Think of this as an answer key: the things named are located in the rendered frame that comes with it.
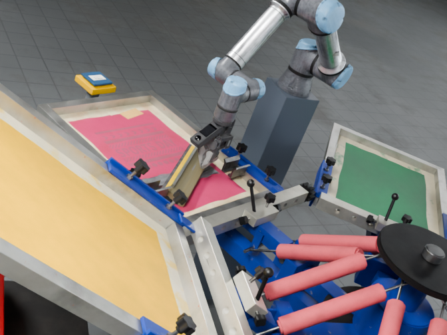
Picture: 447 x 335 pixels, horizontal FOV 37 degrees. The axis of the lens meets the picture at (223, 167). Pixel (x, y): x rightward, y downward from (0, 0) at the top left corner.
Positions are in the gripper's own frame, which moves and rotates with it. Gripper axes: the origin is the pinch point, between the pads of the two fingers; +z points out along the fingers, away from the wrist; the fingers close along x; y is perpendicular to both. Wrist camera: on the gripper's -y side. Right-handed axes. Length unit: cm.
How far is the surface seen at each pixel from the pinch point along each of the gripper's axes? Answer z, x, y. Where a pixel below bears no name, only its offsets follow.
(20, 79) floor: 106, 234, 87
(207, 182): 9.9, 0.5, 8.4
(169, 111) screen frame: 7, 44, 25
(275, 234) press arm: 1.3, -38.9, -1.3
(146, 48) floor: 106, 265, 231
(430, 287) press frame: -27, -91, -13
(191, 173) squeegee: 6.3, 3.9, 1.4
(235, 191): 9.9, -8.0, 15.2
